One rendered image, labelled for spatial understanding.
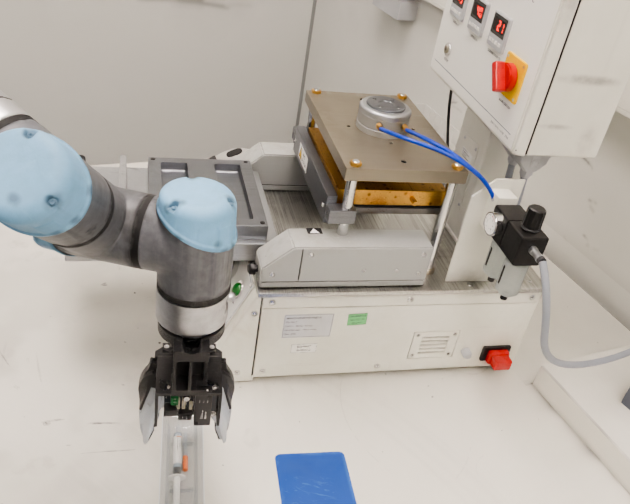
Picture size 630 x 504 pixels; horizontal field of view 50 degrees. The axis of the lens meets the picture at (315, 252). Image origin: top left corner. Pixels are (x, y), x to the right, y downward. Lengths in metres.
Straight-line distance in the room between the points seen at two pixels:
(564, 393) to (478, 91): 0.49
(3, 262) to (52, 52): 1.21
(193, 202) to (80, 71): 1.84
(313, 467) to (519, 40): 0.64
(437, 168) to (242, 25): 1.64
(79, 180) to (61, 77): 1.91
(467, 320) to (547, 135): 0.32
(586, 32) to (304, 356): 0.59
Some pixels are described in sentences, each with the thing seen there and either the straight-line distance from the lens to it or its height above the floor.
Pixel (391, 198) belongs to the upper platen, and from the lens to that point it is 1.00.
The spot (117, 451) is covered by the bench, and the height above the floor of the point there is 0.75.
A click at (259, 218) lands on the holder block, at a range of 0.99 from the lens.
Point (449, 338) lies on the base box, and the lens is 1.12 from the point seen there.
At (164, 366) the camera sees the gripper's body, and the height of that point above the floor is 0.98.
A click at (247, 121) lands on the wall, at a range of 2.66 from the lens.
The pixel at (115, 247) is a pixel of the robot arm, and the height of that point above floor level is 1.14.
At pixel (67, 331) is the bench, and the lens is 1.16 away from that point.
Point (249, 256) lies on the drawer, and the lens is 0.99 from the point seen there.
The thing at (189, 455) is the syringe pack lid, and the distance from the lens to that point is 0.95.
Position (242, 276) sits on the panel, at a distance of 1.02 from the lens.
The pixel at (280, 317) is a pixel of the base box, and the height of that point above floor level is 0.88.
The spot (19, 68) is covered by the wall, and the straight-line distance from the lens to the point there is 2.43.
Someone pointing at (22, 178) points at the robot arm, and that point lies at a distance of 0.54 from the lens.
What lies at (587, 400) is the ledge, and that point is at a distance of 1.17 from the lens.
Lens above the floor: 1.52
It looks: 34 degrees down
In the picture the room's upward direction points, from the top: 10 degrees clockwise
